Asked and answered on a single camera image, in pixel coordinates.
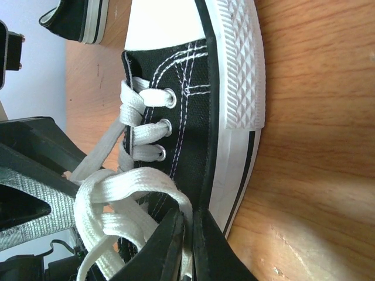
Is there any black canvas sneaker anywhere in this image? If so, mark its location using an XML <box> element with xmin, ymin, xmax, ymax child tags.
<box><xmin>122</xmin><ymin>1</ymin><xmax>265</xmax><ymax>235</ymax></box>
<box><xmin>39</xmin><ymin>0</ymin><xmax>109</xmax><ymax>44</ymax></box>

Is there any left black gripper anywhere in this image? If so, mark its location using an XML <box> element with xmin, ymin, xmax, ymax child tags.
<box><xmin>0</xmin><ymin>21</ymin><xmax>86</xmax><ymax>174</ymax></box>

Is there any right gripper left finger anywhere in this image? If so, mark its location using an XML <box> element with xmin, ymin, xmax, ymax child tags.
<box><xmin>111</xmin><ymin>210</ymin><xmax>184</xmax><ymax>281</ymax></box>

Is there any white lace of sneaker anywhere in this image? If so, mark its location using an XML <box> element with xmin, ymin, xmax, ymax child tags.
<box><xmin>70</xmin><ymin>77</ymin><xmax>193</xmax><ymax>280</ymax></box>

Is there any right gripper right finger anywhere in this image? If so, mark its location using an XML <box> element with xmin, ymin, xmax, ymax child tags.
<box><xmin>193</xmin><ymin>208</ymin><xmax>257</xmax><ymax>281</ymax></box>

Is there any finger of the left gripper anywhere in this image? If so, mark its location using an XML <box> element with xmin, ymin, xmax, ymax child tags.
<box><xmin>1</xmin><ymin>145</ymin><xmax>78</xmax><ymax>251</ymax></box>

